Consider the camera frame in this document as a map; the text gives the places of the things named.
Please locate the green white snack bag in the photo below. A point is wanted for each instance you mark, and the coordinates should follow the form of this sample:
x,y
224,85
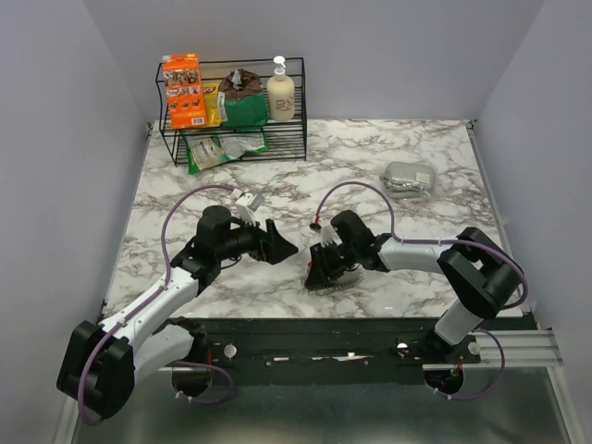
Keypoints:
x,y
203,152

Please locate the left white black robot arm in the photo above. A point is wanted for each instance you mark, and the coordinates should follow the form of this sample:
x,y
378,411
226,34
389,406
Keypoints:
x,y
103,361

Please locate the orange product box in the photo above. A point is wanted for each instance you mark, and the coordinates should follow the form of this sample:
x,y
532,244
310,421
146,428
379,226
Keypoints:
x,y
184,91

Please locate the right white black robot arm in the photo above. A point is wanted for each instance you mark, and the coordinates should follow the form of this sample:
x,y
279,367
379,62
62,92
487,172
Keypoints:
x,y
482,276

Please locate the black wire shelf rack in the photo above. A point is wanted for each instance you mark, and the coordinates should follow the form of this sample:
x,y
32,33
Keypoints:
x,y
286,140

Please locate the red carabiner keyring with chain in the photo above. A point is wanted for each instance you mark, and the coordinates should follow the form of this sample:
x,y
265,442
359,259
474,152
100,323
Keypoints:
x,y
351,277

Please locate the yellow snack bag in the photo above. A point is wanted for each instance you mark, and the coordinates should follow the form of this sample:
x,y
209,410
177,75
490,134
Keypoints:
x,y
210,95

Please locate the brown green coffee bag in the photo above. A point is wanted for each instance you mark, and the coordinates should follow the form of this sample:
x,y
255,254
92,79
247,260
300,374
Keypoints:
x,y
241,100

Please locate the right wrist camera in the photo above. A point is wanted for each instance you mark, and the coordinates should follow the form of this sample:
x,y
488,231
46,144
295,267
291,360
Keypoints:
x,y
326,234

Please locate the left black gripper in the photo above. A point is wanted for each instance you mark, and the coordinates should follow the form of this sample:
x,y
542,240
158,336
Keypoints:
x,y
268,245

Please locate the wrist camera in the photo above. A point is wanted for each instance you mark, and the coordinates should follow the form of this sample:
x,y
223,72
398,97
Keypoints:
x,y
326,234
247,204

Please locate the white green pouch bag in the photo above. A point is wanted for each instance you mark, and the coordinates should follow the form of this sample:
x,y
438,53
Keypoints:
x,y
236,146

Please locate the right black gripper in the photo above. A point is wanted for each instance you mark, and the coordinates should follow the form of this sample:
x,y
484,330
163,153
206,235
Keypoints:
x,y
321,271

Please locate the cream soap pump bottle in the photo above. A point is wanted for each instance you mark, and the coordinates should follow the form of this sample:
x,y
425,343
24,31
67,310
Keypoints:
x,y
280,92

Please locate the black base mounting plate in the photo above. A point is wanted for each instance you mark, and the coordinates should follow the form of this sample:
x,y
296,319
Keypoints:
x,y
314,333

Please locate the aluminium extrusion rail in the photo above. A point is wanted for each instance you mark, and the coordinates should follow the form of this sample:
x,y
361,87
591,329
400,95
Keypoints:
x,y
509,347

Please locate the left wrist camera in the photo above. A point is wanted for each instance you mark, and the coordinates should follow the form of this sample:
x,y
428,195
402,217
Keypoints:
x,y
247,204

